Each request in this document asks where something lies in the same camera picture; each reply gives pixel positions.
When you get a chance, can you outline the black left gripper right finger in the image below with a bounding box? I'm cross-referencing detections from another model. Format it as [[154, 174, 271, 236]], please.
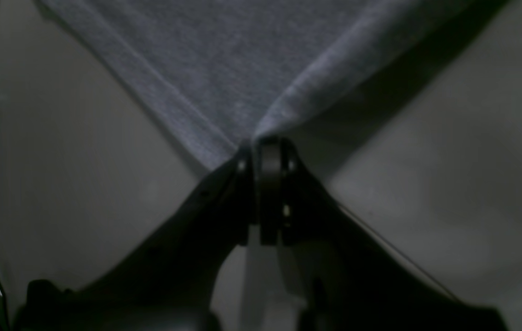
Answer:
[[256, 138, 506, 331]]

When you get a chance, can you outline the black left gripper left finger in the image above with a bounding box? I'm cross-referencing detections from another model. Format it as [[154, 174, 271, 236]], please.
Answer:
[[13, 145, 254, 331]]

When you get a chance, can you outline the grey T-shirt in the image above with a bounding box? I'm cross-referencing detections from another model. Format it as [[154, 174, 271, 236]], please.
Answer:
[[41, 0, 498, 170]]

